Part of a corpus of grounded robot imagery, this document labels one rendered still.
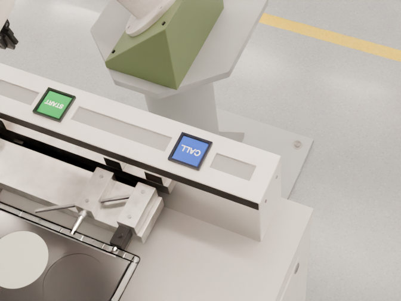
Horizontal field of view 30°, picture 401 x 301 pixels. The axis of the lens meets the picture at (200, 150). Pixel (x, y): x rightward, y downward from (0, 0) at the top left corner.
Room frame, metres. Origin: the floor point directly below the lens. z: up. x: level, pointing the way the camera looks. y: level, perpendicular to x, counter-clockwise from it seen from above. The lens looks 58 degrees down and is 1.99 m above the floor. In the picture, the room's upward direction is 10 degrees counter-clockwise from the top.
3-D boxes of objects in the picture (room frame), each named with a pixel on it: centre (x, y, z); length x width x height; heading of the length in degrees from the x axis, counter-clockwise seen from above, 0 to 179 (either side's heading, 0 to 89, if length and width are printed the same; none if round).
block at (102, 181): (0.65, 0.19, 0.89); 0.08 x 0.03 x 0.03; 147
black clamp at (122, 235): (0.55, 0.15, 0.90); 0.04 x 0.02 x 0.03; 147
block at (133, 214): (0.60, 0.12, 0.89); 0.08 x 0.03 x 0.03; 147
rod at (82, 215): (0.60, 0.22, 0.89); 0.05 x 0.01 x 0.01; 147
